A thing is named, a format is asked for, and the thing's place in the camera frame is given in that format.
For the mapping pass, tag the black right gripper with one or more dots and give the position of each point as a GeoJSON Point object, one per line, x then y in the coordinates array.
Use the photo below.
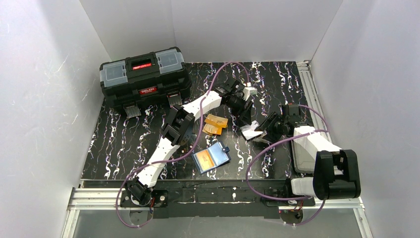
{"type": "Point", "coordinates": [267, 127]}

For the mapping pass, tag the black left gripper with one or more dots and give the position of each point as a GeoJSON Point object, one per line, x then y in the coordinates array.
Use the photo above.
{"type": "Point", "coordinates": [244, 107]}

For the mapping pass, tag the orange credit card stack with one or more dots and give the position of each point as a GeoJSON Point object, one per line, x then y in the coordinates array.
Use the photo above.
{"type": "Point", "coordinates": [214, 124]}

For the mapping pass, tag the navy blue card holder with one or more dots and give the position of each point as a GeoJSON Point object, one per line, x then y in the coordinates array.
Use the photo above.
{"type": "Point", "coordinates": [212, 157]}

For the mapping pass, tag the single orange credit card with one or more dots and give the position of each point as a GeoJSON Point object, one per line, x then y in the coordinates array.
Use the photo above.
{"type": "Point", "coordinates": [204, 160]}

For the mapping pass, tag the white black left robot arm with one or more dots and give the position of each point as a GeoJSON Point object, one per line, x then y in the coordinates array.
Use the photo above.
{"type": "Point", "coordinates": [178, 129]}

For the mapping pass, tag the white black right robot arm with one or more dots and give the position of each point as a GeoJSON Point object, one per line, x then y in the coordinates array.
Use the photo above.
{"type": "Point", "coordinates": [333, 171]}

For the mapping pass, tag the white card stack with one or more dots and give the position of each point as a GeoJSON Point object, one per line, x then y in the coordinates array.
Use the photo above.
{"type": "Point", "coordinates": [248, 131]}

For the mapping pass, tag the black red toolbox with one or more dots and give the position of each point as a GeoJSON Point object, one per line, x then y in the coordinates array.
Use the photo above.
{"type": "Point", "coordinates": [154, 78]}

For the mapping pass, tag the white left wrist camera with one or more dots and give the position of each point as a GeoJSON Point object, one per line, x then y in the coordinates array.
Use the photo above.
{"type": "Point", "coordinates": [248, 92]}

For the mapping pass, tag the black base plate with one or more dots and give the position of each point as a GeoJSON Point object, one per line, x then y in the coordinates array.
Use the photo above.
{"type": "Point", "coordinates": [216, 198]}

